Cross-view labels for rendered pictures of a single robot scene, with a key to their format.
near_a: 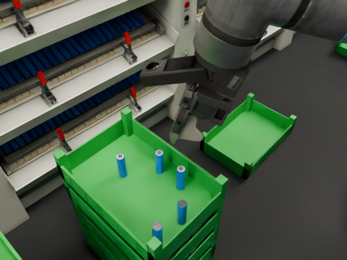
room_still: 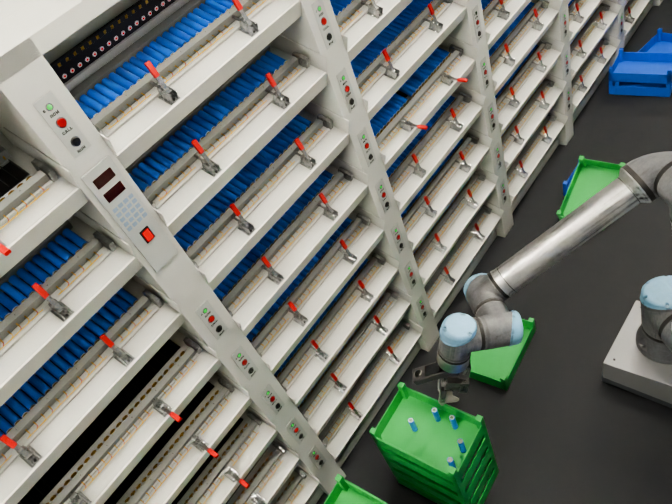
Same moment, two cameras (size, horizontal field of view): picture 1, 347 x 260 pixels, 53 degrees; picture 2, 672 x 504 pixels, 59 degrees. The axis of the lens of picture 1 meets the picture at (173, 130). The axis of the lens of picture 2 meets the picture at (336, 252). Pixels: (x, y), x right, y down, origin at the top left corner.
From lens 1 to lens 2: 1.23 m
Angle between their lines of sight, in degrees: 7
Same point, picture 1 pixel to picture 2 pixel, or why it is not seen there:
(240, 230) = (514, 436)
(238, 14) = (455, 356)
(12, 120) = (324, 412)
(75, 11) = (344, 328)
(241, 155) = (496, 368)
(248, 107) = not seen: hidden behind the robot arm
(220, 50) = (452, 368)
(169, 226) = (456, 456)
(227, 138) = (480, 355)
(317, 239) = (576, 425)
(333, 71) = not seen: hidden behind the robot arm
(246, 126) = not seen: hidden behind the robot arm
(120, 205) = (421, 451)
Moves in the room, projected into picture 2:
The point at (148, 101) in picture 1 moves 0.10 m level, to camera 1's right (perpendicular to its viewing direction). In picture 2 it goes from (403, 348) to (427, 341)
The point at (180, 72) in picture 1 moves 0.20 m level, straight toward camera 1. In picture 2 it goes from (435, 375) to (454, 439)
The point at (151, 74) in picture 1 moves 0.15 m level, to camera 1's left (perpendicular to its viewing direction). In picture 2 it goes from (419, 379) to (370, 395)
